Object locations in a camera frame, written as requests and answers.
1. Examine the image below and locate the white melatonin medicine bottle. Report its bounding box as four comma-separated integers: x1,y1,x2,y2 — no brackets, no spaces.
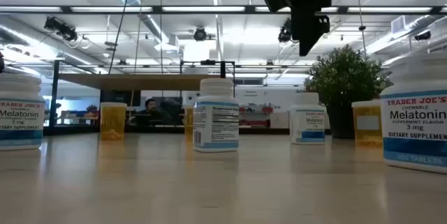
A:
288,92,327,145
192,77,240,154
379,52,447,175
0,73,46,151

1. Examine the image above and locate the orange pill bottle white cap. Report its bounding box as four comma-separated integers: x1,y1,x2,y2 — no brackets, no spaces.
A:
182,105,195,137
351,99,384,148
99,102,128,142

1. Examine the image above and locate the black ceiling-mounted device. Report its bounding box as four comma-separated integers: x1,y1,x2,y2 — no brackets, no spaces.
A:
43,16,80,42
193,27,208,43
414,30,432,42
278,17,293,43

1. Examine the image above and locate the black overhead rig beam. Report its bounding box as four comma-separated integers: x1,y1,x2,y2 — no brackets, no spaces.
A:
0,4,447,16

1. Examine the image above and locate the green potted plant black pot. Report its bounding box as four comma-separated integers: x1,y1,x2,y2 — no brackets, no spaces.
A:
298,44,394,140

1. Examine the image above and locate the white air vent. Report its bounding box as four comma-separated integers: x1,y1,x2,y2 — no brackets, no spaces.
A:
390,15,406,35

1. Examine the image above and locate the white cabinet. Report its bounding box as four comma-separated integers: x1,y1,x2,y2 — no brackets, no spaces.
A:
270,112,291,129

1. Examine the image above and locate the red storage bins rack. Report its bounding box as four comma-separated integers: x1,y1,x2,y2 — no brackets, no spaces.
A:
239,104,272,128

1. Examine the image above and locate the black monitor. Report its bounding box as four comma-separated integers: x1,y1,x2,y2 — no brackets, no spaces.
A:
100,90,142,107

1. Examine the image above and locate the person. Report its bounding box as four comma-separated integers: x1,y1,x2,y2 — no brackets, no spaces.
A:
127,98,165,127

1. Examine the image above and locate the thin grey hanging cable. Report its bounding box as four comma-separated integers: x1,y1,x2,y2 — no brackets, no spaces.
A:
355,0,367,56

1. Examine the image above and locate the thin black hanging cable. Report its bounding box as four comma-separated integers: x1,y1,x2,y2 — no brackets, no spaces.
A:
108,0,131,75

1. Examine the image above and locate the wooden shelf black frame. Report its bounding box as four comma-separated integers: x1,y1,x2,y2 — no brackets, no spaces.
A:
48,59,237,137

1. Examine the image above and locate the black aluminium table frame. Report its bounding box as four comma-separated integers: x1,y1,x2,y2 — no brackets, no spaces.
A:
43,126,332,136

